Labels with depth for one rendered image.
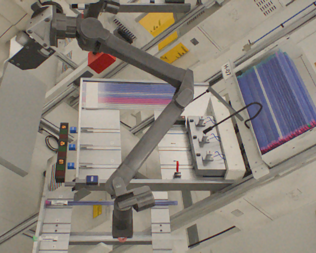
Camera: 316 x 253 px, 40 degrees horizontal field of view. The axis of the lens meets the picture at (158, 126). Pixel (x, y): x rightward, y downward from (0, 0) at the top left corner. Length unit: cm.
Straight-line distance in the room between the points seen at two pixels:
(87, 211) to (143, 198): 98
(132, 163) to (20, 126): 80
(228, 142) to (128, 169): 82
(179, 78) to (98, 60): 126
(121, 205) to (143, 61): 49
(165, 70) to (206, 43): 177
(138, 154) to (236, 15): 195
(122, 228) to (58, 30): 67
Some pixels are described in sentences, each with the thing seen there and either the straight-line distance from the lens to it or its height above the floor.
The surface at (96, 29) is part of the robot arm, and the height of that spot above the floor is 129.
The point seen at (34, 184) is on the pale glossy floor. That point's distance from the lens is 282.
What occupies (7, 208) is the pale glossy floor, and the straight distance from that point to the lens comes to 262.
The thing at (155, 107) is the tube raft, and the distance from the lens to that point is 225.
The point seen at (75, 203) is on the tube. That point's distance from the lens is 172.
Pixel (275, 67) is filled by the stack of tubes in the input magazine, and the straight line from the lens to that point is 217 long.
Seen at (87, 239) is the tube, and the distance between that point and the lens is 151.
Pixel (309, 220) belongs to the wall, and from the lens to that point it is 347.
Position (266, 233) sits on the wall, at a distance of 359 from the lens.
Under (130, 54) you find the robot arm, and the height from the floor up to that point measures 132.
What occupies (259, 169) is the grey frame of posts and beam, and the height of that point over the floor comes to 135.
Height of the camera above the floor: 189
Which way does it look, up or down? 25 degrees down
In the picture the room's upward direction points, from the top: 57 degrees clockwise
